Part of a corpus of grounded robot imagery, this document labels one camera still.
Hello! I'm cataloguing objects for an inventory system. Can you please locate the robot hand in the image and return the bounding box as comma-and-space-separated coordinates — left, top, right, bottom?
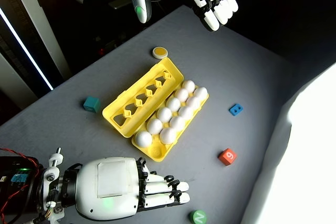
181, 0, 239, 32
75, 156, 190, 221

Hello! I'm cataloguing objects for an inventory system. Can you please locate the white toy egg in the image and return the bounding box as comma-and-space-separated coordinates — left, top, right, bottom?
156, 106, 173, 123
181, 79, 196, 93
165, 97, 182, 112
193, 87, 208, 102
169, 115, 186, 132
174, 88, 190, 103
178, 105, 194, 120
159, 127, 177, 145
186, 95, 202, 111
146, 118, 163, 135
134, 130, 153, 148

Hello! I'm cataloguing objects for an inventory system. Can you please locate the yellow egg carton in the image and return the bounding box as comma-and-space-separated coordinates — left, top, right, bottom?
102, 56, 210, 163

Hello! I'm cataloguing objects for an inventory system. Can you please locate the yellow button white rim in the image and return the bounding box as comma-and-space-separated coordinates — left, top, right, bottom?
152, 46, 169, 59

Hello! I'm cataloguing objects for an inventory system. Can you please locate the grey table cloth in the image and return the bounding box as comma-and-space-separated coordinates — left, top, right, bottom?
0, 5, 293, 224

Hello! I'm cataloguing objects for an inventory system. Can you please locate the teal cube block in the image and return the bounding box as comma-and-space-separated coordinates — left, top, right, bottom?
83, 96, 101, 113

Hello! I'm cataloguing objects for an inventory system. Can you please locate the grey phone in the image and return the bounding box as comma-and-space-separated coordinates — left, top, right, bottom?
109, 0, 132, 9

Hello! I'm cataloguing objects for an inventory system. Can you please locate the green letter cylinder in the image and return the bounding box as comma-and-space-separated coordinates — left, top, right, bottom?
188, 209, 207, 224

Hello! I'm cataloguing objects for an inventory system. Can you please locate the blue two-hole block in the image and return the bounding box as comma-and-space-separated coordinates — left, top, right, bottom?
228, 103, 244, 116

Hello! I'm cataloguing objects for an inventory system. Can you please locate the red number block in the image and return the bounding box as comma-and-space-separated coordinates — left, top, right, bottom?
217, 148, 238, 167

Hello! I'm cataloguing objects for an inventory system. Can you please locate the white light strip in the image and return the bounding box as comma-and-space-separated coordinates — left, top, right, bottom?
0, 7, 55, 91

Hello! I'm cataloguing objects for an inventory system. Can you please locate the white upright beam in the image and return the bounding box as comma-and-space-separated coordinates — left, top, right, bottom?
6, 0, 72, 79

